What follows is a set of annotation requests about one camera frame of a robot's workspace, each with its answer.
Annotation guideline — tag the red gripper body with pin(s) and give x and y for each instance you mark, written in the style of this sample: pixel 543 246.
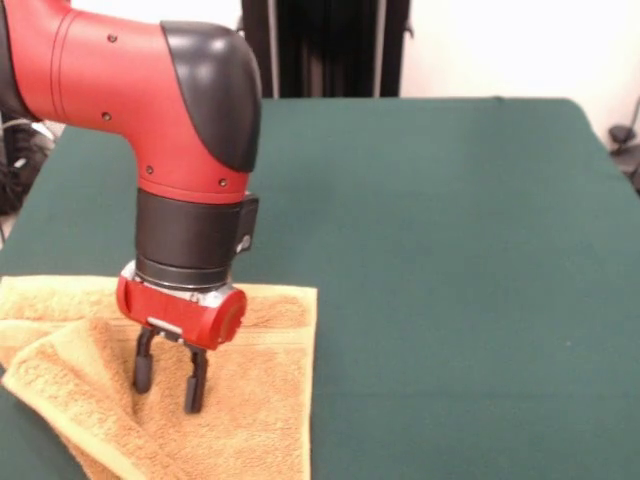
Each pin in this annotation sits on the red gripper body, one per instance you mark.
pixel 185 312

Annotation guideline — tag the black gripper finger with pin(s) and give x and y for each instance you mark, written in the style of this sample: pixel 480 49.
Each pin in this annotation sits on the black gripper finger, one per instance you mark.
pixel 144 365
pixel 195 380

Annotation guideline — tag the orange-brown terry towel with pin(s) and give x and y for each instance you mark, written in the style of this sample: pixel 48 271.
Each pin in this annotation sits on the orange-brown terry towel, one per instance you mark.
pixel 250 400

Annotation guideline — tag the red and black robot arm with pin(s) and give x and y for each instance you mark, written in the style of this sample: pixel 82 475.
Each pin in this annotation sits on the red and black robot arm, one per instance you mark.
pixel 150 100

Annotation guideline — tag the dark green table cloth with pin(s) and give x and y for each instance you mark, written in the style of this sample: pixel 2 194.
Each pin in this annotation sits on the dark green table cloth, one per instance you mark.
pixel 450 250

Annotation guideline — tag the black power adapter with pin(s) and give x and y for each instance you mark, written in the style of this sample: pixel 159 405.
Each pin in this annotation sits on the black power adapter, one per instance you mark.
pixel 621 134

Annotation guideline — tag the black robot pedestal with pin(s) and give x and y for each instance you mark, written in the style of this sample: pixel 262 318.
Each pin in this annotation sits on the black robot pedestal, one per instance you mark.
pixel 325 50

